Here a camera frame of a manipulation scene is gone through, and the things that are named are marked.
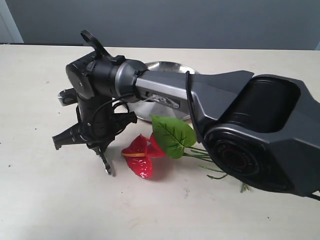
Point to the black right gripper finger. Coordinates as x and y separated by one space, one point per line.
107 165

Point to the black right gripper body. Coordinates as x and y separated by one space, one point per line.
98 123

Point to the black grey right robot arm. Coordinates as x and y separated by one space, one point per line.
264 130

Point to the round steel plate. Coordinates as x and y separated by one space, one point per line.
143 109

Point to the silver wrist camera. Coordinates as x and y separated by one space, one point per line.
67 97

